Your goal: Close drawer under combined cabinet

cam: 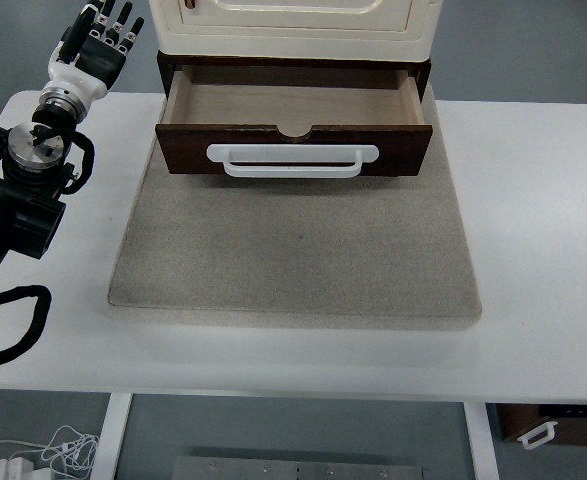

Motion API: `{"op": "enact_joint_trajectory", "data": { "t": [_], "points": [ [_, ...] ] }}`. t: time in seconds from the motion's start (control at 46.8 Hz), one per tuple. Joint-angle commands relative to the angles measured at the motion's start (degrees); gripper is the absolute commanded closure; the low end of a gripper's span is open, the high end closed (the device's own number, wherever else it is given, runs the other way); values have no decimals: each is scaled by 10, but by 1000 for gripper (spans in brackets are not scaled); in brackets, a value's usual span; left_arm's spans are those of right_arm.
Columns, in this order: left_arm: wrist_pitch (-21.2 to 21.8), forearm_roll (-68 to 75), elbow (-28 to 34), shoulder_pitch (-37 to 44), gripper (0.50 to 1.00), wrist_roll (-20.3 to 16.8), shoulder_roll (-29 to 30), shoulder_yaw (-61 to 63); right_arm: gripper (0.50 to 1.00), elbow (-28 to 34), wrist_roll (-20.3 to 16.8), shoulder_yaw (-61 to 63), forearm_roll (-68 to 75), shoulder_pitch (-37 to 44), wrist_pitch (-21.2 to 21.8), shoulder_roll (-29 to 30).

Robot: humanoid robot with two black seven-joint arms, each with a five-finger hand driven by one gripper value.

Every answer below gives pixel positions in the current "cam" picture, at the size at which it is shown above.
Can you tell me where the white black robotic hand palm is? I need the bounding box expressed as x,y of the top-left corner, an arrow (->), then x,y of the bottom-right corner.
47,29 -> 128,103

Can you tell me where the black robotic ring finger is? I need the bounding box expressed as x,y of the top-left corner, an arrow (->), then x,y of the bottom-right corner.
117,17 -> 144,53

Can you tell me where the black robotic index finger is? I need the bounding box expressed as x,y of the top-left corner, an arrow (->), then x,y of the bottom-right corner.
92,0 -> 115,36

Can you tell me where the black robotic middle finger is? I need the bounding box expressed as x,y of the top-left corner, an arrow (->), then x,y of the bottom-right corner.
105,1 -> 132,44

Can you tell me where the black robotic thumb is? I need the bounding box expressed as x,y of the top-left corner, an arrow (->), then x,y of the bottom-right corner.
57,5 -> 98,64

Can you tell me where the dark wooden drawer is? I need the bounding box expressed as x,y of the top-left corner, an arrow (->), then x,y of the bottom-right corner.
156,62 -> 433,177

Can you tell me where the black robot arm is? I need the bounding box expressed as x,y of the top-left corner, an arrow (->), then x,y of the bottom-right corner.
0,1 -> 144,323

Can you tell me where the cream upper cabinet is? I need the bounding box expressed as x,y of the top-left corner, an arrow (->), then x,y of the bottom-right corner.
150,0 -> 443,62

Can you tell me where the brown drawer on floor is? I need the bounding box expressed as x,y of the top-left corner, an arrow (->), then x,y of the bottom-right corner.
496,404 -> 587,450

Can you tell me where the beige fabric pad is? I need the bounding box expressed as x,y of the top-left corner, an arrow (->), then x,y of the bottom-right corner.
106,82 -> 483,332

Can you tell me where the white table leg left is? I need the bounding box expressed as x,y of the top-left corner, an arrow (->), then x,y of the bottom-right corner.
90,393 -> 133,480

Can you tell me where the white table leg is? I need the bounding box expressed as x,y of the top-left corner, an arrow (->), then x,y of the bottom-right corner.
90,393 -> 133,480
463,402 -> 500,480

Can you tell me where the white power adapter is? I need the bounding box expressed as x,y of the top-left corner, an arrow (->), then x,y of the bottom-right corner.
0,457 -> 34,480

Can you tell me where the white table leg right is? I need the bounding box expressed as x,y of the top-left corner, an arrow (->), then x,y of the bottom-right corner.
463,402 -> 500,480

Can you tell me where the black sleeved cable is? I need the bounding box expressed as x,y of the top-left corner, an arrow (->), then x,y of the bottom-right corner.
0,284 -> 53,365

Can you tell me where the white cable on floor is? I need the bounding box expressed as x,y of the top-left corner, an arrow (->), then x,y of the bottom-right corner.
0,425 -> 101,480

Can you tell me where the white handle on floor drawer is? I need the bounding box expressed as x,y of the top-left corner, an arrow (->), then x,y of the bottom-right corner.
516,421 -> 558,450

